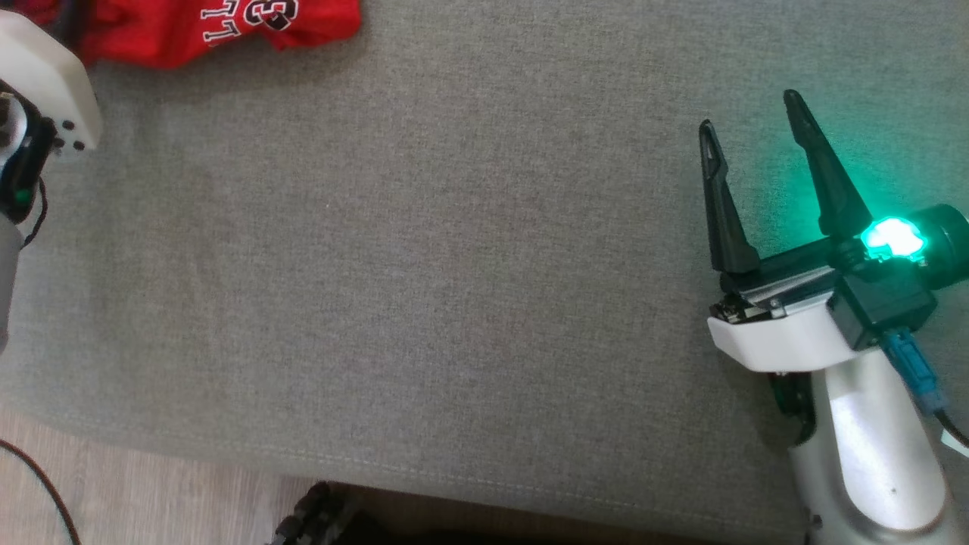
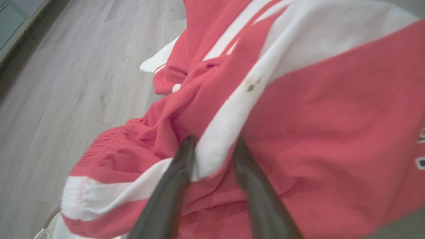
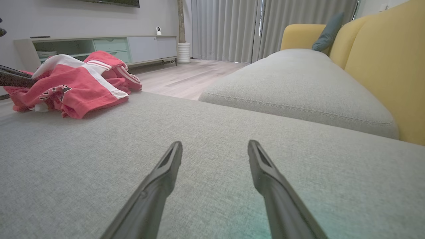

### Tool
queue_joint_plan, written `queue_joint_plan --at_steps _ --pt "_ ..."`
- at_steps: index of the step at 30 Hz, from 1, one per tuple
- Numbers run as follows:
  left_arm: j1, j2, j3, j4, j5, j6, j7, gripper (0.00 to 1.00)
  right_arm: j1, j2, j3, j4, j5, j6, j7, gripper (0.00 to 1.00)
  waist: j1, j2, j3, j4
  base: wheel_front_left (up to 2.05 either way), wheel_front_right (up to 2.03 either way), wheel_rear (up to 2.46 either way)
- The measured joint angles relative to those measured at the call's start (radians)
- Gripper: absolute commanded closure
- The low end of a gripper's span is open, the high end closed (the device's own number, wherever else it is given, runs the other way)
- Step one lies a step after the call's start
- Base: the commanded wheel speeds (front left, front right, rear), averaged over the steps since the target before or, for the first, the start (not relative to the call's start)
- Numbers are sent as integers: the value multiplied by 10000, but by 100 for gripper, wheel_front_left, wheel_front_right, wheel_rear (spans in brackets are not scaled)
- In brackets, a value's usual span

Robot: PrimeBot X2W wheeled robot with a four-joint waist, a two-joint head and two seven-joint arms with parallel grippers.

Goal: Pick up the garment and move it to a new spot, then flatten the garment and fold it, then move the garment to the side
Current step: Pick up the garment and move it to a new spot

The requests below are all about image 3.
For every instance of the pale green TV cabinet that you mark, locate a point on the pale green TV cabinet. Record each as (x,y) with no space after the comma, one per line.
(109,48)

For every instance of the white ribbed plant pot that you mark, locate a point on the white ribbed plant pot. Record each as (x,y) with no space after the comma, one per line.
(183,52)

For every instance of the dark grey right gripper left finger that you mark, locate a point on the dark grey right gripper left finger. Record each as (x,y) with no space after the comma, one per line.
(152,196)

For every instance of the indoor tree with brown trunk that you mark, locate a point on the indoor tree with brown trunk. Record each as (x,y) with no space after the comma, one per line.
(181,21)

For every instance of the black wall television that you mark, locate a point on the black wall television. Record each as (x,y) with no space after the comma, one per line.
(113,2)

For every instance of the white bowl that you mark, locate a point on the white bowl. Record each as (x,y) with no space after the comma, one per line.
(46,53)

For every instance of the red and white basketball jersey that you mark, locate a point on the red and white basketball jersey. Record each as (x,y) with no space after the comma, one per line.
(116,68)

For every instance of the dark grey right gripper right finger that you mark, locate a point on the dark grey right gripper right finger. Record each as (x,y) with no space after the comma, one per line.
(279,199)

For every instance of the yellow cushion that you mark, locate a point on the yellow cushion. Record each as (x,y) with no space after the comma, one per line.
(385,59)

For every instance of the grey sofa back cushion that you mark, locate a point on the grey sofa back cushion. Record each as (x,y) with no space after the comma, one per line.
(298,86)

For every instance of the teal throw pillow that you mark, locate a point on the teal throw pillow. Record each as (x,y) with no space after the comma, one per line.
(327,35)

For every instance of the grey sofa chaise cushion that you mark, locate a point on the grey sofa chaise cushion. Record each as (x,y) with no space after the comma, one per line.
(212,166)

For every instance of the dark remote control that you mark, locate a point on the dark remote control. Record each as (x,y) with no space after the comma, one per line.
(40,37)

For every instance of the red shorts with white band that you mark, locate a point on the red shorts with white band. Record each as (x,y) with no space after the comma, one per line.
(76,89)

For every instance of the white security camera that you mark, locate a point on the white security camera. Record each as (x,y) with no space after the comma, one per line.
(158,31)

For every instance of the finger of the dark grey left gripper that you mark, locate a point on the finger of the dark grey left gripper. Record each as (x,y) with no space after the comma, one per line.
(15,80)
(13,70)

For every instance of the white wall switch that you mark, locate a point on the white wall switch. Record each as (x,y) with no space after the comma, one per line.
(383,6)

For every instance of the grey curtain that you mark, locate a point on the grey curtain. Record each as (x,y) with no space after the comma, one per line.
(225,30)
(298,16)

